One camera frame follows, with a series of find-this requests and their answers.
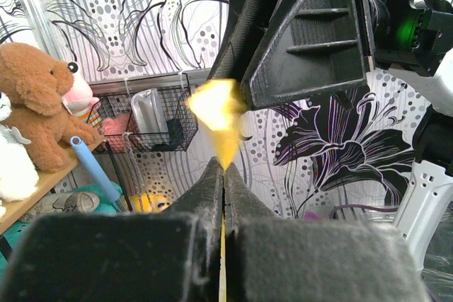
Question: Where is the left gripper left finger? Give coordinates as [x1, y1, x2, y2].
[1, 159, 224, 301]

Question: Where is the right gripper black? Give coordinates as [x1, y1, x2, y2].
[208, 0, 452, 110]

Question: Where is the white husky plush dog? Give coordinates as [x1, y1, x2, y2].
[1, 92, 39, 217]

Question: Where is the yellow plush duck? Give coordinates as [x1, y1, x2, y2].
[129, 192, 170, 214]

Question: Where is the grey patterned shoe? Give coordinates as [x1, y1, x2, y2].
[19, 192, 100, 223]

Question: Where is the black wire basket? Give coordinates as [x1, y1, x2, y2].
[87, 86, 198, 153]

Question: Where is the brown plush dog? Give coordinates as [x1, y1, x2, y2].
[1, 42, 100, 173]

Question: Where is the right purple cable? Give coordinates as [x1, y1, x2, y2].
[328, 204, 401, 221]

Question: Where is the teal folded towel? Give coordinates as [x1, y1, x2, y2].
[1, 187, 138, 291]

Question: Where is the yellow trash bag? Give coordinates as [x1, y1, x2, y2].
[188, 79, 246, 301]

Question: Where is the blue floor mop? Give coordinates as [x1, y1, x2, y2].
[69, 136, 127, 211]

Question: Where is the pink plush toy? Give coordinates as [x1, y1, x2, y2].
[63, 62, 99, 122]

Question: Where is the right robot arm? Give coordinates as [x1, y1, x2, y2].
[210, 0, 452, 268]

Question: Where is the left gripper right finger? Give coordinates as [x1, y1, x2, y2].
[224, 165, 428, 301]

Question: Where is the silver foil pouch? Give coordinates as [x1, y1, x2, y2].
[131, 88, 170, 145]

